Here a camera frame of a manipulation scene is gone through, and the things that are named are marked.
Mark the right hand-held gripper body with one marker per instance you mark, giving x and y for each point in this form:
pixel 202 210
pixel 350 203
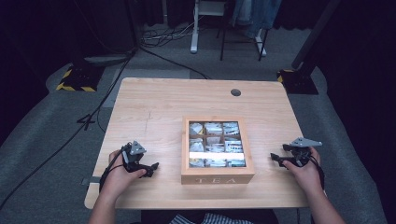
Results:
pixel 303 143

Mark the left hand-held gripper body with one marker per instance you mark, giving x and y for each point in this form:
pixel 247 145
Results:
pixel 133 148

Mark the wooden tea box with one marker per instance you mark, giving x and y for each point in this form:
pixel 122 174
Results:
pixel 185 149

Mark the person's left hand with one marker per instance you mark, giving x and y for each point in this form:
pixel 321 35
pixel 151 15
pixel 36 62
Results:
pixel 120 180

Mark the person's right hand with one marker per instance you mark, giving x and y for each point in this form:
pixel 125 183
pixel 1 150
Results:
pixel 308 177

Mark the grey tape strip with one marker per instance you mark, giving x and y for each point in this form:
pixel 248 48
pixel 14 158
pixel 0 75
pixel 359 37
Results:
pixel 93 180

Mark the black yellow striped stand base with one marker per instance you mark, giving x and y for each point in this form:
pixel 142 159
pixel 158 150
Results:
pixel 299 82
pixel 79 79

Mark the assorted tea bags group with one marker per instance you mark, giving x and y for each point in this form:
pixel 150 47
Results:
pixel 214 144

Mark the person's striped clothing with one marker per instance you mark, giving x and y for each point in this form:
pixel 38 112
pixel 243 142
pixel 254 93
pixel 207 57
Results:
pixel 211 219

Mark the grey round stand base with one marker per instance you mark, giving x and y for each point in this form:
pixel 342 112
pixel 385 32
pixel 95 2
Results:
pixel 107 59

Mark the black stool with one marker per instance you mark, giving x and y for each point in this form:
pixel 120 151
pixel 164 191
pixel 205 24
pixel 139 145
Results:
pixel 222 40

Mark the blue hanging clothing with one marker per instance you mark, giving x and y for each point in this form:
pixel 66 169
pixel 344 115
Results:
pixel 260 15

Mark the black stand post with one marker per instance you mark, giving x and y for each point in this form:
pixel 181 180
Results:
pixel 314 34

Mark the white desk frame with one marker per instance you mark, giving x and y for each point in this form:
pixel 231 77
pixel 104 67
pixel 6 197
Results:
pixel 195 31

